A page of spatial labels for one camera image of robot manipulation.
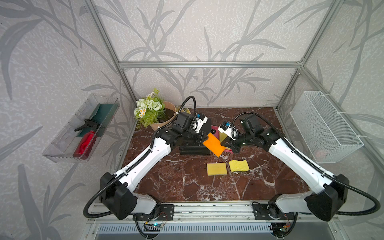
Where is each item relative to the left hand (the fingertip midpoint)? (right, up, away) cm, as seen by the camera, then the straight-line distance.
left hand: (208, 138), depth 74 cm
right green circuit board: (+35, -44, -2) cm, 56 cm away
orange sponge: (+3, -3, 0) cm, 4 cm away
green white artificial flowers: (-32, +15, +6) cm, 36 cm away
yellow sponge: (+5, -20, +14) cm, 25 cm away
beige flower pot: (-26, +14, +30) cm, 42 cm away
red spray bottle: (-50, -1, -16) cm, 52 cm away
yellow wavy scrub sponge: (+19, -18, +15) cm, 30 cm away
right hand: (+7, -2, 0) cm, 7 cm away
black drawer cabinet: (-3, -6, +1) cm, 7 cm away
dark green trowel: (-52, +11, -2) cm, 53 cm away
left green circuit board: (-26, -43, -2) cm, 50 cm away
